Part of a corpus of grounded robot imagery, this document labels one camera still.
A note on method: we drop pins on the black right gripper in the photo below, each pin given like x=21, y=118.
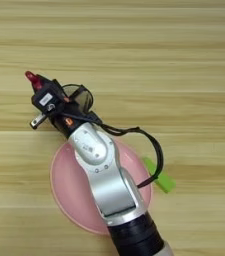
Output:
x=59, y=120

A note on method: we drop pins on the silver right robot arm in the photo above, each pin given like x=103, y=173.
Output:
x=107, y=180

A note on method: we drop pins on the black mesh pen cup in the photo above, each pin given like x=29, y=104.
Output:
x=84, y=100

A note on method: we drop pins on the pink oval plate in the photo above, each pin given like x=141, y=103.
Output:
x=70, y=186

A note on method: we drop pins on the green rectangular block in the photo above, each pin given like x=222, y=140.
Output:
x=162, y=180

